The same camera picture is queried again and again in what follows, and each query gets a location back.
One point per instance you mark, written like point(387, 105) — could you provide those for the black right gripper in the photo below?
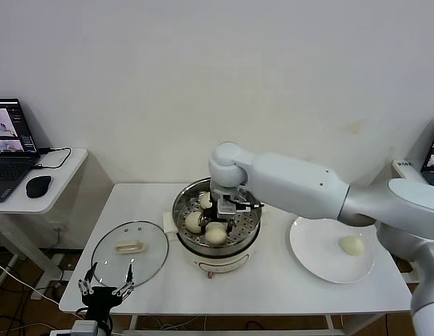
point(213, 201)

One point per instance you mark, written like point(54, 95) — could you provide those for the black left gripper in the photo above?
point(98, 299)

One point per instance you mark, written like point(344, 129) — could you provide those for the white steamed baozi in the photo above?
point(352, 245)
point(193, 222)
point(204, 201)
point(216, 234)

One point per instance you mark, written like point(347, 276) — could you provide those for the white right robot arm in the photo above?
point(290, 185)

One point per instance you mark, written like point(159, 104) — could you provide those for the stainless steel steamer pot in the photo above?
point(245, 227)

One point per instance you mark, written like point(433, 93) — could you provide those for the cream electric cooker base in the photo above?
point(220, 262)

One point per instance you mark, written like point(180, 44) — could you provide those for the white round plate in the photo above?
point(318, 252)

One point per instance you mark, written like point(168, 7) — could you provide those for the black computer mouse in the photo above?
point(38, 186)

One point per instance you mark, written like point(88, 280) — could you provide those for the white side table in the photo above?
point(75, 164)
point(406, 171)

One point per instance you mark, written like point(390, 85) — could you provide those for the open black laptop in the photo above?
point(433, 154)
point(10, 168)

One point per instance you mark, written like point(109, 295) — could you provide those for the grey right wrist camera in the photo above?
point(227, 206)

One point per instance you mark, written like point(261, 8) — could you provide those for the white table leg frame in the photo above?
point(134, 322)

